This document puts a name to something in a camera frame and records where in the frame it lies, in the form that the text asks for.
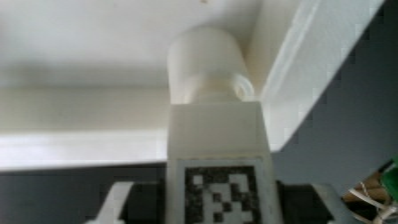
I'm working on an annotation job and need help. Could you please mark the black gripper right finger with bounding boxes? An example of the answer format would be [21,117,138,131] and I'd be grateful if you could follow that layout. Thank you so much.
[277,182,360,224]

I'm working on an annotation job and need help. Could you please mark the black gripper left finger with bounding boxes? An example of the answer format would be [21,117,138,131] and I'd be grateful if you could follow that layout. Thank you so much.
[83,181,163,224]

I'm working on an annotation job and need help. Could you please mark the white table leg with tag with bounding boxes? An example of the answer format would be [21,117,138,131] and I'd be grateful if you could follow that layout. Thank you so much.
[165,27,284,224]

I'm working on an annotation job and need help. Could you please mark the white square tabletop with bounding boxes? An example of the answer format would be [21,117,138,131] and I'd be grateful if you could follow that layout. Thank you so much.
[0,0,385,171]

